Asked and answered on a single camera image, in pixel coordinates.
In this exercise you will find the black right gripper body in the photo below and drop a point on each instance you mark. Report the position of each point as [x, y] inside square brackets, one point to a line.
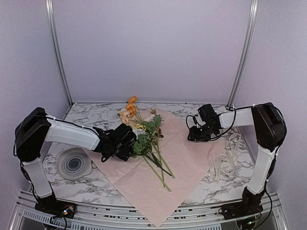
[203, 134]

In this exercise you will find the pink wrapping paper sheet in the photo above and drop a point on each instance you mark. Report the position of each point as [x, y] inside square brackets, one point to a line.
[140, 183]

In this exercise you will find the aluminium frame post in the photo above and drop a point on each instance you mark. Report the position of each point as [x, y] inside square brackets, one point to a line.
[245, 50]
[56, 48]

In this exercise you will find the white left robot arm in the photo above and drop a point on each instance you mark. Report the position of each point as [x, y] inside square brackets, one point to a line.
[38, 129]

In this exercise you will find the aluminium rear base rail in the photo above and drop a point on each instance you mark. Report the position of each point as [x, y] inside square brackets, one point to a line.
[148, 102]

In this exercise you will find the aluminium frame post left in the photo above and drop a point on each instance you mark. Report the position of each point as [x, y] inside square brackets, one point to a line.
[56, 48]

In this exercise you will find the white fake flower bunch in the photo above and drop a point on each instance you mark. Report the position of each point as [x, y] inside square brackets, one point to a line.
[146, 139]

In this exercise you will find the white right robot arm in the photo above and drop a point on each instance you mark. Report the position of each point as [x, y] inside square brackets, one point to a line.
[270, 129]

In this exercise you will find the yellow fake flower bunch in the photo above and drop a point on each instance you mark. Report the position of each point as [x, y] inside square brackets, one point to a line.
[147, 146]

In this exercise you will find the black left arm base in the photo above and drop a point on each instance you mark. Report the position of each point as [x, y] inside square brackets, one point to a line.
[53, 206]

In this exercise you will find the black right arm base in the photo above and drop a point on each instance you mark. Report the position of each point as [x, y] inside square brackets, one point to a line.
[249, 205]

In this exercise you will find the aluminium frame post right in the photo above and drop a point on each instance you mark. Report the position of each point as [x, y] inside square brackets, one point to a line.
[245, 50]

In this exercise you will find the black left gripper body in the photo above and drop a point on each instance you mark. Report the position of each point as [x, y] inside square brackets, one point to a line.
[123, 155]

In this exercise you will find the cream printed ribbon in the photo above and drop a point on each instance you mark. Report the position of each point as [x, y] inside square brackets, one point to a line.
[222, 155]

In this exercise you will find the aluminium front rail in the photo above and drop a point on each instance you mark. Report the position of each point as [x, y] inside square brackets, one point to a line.
[104, 217]

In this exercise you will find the orange fake flower stem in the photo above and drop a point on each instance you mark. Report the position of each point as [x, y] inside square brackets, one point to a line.
[144, 129]

